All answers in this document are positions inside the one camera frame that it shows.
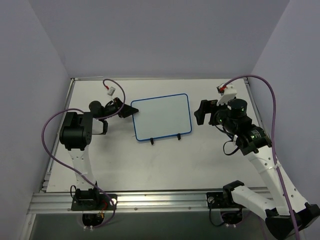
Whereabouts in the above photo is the blue framed whiteboard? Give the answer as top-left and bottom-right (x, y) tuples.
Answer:
(130, 93), (193, 142)

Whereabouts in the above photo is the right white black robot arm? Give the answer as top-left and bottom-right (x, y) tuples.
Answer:
(194, 98), (320, 240)

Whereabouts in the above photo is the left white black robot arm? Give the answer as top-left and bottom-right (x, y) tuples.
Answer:
(59, 97), (139, 212)

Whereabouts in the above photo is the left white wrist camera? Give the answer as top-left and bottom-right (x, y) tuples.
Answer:
(107, 87), (116, 96)

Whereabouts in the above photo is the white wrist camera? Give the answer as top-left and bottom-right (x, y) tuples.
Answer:
(216, 84), (238, 106)
(107, 87), (116, 96)

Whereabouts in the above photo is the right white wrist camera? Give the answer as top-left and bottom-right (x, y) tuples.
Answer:
(216, 84), (238, 106)

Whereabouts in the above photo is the right black cable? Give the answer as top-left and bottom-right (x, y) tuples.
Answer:
(217, 124), (242, 156)

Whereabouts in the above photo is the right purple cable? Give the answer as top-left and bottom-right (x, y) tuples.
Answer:
(223, 75), (302, 240)

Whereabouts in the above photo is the purple cable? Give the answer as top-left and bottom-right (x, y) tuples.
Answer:
(41, 79), (126, 229)
(223, 75), (302, 240)

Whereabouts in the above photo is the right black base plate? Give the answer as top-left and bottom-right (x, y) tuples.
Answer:
(206, 191), (237, 209)

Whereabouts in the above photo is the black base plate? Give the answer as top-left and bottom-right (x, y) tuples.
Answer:
(206, 191), (237, 209)
(70, 192), (114, 211)

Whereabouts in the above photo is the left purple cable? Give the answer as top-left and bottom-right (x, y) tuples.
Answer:
(41, 79), (126, 229)

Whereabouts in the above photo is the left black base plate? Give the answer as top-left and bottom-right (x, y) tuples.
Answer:
(70, 192), (114, 211)

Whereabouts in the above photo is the aluminium front rail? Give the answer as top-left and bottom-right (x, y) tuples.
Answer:
(27, 188), (281, 213)

